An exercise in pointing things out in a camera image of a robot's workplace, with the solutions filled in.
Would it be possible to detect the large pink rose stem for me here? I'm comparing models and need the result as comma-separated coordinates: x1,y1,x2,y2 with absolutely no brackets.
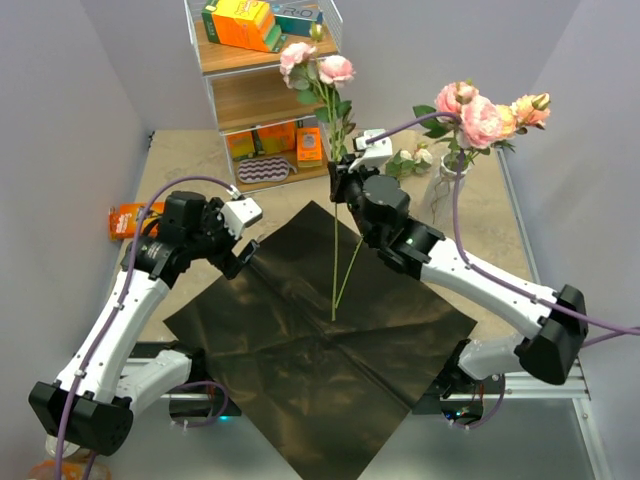
413,81,503,172

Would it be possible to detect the peach rose stem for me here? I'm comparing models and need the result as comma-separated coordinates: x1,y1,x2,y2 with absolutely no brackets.
493,92,551,151

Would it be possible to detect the teal box top shelf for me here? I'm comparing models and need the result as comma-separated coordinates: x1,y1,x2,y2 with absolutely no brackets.
271,4,323,37

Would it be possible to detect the orange sponge pack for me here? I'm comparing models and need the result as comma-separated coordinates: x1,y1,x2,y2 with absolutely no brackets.
226,131,256,161
255,121,296,154
296,127,323,168

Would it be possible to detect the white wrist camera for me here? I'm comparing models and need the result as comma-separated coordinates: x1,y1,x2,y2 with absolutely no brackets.
348,129,393,172
220,198,263,240

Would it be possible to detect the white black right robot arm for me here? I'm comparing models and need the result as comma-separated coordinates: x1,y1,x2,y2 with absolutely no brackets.
328,156,588,393

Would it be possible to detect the metal tin can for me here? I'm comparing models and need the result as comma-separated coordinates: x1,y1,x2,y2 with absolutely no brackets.
45,435,88,459

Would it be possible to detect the small pink rose stem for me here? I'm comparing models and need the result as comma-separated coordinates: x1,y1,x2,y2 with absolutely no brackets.
278,22,357,322

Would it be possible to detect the aluminium rail frame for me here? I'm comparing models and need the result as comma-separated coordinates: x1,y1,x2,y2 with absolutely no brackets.
135,130,611,479

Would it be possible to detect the white wire wooden shelf rack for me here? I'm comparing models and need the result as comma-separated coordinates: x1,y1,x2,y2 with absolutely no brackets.
184,1,329,192

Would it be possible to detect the orange razor package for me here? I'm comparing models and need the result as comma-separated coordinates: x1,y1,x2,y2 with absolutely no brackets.
108,202,164,241

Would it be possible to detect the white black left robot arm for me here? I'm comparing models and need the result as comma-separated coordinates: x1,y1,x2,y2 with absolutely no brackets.
28,191,263,456

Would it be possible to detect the orange sponge pack middle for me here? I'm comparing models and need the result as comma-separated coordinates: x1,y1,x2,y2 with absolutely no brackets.
255,121,296,154

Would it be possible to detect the white rose stem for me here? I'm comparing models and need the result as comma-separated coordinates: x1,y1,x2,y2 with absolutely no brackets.
333,144,435,310

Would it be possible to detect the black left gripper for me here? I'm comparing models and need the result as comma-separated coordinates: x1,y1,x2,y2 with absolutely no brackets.
187,198,258,278

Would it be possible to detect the orange sponge pack right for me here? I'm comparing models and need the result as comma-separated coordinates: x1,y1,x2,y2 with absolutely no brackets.
296,127,323,168

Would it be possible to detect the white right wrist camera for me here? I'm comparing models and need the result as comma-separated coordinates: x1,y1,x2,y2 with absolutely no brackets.
348,129,393,172

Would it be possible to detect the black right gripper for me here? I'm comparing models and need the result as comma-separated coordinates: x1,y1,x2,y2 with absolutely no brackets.
329,154,379,245

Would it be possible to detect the orange sponge pack left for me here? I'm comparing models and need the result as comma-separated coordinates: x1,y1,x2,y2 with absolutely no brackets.
226,131,256,161

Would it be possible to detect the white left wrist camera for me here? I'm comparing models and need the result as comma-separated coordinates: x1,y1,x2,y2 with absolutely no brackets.
220,198,263,240

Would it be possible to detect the orange plastic container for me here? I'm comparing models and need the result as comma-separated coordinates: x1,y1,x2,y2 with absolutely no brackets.
26,460,113,480

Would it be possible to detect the black wrapping paper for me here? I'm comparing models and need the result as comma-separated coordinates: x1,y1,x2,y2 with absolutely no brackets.
166,202,475,479

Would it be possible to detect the orange sponge box top shelf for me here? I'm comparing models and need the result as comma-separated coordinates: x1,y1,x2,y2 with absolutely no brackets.
201,0,288,53

